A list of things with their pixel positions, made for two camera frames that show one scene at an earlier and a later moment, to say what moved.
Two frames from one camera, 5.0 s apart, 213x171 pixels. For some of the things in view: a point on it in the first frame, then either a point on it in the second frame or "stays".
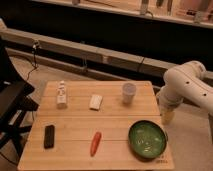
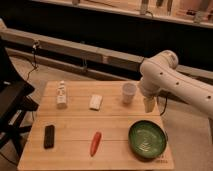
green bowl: (147, 139) stays
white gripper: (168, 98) → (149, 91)
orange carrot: (95, 143) stays
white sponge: (95, 102) stays
